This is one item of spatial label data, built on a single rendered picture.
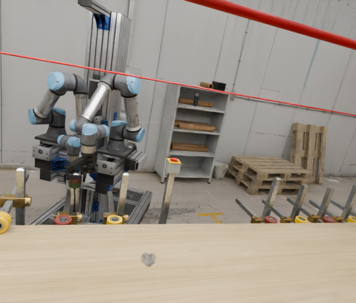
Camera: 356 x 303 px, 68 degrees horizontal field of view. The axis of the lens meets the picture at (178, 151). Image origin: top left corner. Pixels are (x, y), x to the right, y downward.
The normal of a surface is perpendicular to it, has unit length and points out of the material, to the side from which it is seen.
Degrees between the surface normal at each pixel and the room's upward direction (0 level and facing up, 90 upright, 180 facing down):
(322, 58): 90
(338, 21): 90
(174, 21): 90
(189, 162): 90
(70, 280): 0
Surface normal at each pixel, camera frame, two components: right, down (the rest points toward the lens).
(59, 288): 0.18, -0.94
